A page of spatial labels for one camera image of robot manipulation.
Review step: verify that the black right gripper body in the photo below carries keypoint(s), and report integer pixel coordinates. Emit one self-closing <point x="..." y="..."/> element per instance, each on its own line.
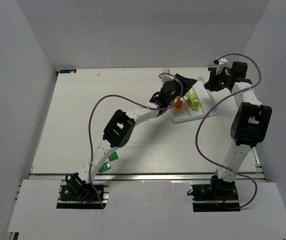
<point x="214" y="83"/>

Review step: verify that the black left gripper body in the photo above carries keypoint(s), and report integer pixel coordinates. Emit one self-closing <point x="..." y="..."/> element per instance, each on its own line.
<point x="180" y="84"/>

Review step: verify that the yellow lego brick slope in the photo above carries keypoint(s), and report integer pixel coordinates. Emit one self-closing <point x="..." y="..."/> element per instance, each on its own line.
<point x="178" y="105"/>

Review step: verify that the light green square lego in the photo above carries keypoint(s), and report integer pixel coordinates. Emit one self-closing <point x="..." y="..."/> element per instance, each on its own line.
<point x="189" y="102"/>

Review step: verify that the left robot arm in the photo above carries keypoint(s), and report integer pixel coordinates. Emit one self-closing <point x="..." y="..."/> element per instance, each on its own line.
<point x="119" y="128"/>

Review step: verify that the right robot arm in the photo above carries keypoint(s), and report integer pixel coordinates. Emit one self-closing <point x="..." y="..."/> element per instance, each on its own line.
<point x="252" y="118"/>

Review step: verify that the blue label sticker right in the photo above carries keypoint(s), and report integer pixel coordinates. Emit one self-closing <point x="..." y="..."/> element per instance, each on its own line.
<point x="211" y="69"/>

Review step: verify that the blue label sticker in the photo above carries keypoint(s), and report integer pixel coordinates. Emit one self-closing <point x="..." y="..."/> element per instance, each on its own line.
<point x="67" y="71"/>
<point x="211" y="69"/>

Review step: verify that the white divided sorting tray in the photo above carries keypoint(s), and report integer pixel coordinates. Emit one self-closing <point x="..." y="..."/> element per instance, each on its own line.
<point x="204" y="97"/>

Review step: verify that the green long lego brick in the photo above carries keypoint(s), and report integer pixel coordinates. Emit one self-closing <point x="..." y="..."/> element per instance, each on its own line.
<point x="105" y="167"/>

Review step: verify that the blue label sticker left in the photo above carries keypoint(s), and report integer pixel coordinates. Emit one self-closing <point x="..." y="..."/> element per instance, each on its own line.
<point x="67" y="71"/>

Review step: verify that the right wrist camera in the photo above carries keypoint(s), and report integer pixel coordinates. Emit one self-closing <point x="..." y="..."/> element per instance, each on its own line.
<point x="220" y="63"/>

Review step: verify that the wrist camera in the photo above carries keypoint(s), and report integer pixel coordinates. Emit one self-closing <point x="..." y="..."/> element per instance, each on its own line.
<point x="165" y="76"/>
<point x="220" y="63"/>

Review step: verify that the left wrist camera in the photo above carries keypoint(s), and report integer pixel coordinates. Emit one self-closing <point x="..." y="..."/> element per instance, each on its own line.
<point x="165" y="76"/>

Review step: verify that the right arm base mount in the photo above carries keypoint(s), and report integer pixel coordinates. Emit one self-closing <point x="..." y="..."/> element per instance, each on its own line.
<point x="207" y="199"/>

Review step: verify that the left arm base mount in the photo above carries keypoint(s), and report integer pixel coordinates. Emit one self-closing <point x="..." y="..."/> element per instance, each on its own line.
<point x="75" y="193"/>

